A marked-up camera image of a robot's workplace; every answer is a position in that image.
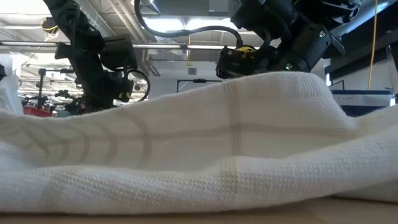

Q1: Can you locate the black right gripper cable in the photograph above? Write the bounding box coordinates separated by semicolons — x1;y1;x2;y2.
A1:
134;0;244;47

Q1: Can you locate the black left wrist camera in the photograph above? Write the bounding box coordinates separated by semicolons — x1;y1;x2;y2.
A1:
101;35;138;72

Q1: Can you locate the red bin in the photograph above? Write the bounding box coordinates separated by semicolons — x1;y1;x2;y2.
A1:
23;105;53;118

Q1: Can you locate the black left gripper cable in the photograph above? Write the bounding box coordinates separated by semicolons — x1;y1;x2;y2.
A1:
126;68;151;103

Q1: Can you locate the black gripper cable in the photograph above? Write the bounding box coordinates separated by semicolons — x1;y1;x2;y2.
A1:
126;68;151;103
134;0;244;47

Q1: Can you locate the white towel with grey checks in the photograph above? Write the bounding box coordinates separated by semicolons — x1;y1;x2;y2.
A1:
0;71;398;216

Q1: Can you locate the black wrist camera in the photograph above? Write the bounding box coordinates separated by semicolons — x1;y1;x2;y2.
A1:
101;35;138;72
215;46;259;80

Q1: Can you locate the yellow hanging cord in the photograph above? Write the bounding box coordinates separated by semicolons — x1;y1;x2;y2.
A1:
185;34;193;67

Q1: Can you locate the navy fabric basket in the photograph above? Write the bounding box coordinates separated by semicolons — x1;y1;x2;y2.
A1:
330;88;393;118

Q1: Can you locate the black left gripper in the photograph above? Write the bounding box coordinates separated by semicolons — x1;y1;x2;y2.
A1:
74;69;135;114

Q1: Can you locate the long ceiling light bar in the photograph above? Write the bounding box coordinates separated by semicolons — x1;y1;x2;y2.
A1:
0;40;237;51

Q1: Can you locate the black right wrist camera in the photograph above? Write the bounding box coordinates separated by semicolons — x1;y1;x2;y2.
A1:
215;46;259;80

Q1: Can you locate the yellow cable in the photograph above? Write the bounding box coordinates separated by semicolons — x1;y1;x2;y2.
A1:
368;0;379;91

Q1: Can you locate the black background rig frame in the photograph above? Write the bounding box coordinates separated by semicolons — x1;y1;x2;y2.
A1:
37;67;75;108
176;78;223;93

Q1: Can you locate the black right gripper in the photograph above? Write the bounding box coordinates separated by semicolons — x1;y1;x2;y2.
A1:
256;45;312;75

